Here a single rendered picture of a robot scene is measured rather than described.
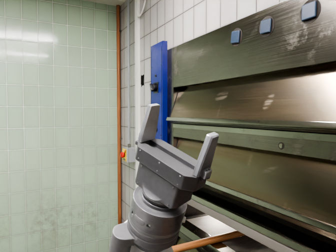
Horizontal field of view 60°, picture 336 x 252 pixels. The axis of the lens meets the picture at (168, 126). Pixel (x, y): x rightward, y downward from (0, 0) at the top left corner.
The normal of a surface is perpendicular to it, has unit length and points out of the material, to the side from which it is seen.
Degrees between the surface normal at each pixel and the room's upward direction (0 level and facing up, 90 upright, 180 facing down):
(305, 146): 90
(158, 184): 97
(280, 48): 90
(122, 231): 24
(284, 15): 90
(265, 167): 70
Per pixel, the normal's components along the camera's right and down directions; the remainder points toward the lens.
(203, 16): -0.89, 0.02
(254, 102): -0.84, -0.33
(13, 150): 0.46, 0.04
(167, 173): -0.63, 0.16
